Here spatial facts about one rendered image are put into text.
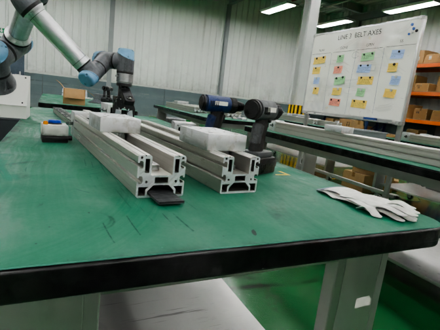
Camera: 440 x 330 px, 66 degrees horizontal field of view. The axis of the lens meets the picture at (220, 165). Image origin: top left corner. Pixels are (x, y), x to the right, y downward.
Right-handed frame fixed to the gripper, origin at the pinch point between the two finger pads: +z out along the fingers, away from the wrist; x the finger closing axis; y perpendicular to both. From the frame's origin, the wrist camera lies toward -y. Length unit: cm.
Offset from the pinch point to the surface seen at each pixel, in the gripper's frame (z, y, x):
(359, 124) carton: -7, 176, -401
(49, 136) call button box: 1.0, -34.6, 33.6
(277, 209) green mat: 3, -110, -2
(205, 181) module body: 2, -92, 5
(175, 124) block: -5.6, -30.9, -13.1
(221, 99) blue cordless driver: -18, -53, -20
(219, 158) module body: -5, -97, 5
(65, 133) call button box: -0.1, -34.7, 28.8
